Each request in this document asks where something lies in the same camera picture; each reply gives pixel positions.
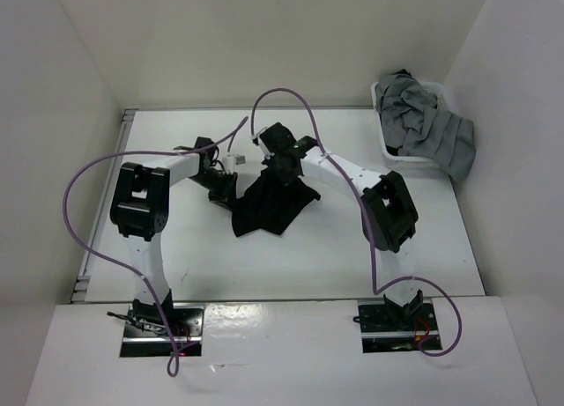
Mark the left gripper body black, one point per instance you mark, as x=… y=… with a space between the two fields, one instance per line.
x=218 y=184

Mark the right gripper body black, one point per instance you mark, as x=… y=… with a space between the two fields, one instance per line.
x=278 y=167

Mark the black skirt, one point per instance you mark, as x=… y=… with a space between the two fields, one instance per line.
x=267 y=204

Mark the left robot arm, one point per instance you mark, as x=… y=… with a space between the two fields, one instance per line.
x=140 y=211

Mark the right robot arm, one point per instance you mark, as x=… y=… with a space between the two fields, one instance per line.
x=387 y=212

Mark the grey skirt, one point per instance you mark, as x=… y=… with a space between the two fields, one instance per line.
x=413 y=125

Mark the white plastic basket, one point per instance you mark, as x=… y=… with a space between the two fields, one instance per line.
x=445 y=101

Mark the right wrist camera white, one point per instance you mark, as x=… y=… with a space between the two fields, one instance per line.
x=257 y=141

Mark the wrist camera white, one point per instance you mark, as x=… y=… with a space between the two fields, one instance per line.
x=257 y=141
x=231 y=161

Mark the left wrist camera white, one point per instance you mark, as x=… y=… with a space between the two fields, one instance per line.
x=231 y=161

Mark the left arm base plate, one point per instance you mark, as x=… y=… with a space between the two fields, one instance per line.
x=148 y=339

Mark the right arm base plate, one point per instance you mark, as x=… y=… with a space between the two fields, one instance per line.
x=379 y=334

